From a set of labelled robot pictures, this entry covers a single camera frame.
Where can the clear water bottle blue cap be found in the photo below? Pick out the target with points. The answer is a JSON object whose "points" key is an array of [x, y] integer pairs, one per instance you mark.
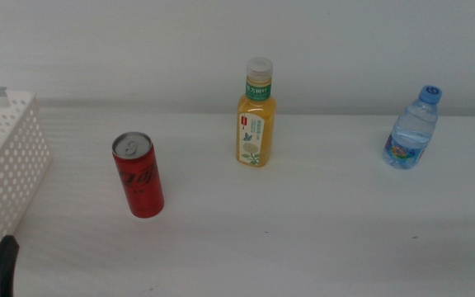
{"points": [[410, 132]]}

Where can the red cola can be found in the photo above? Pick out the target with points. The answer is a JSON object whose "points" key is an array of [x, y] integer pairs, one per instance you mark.
{"points": [[140, 181]]}

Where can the orange juice bottle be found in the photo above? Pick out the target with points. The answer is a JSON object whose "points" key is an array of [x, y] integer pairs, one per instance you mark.
{"points": [[256, 123]]}

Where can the white perforated plastic basket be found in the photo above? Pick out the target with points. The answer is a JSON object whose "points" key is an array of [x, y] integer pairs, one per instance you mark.
{"points": [[10, 165]]}

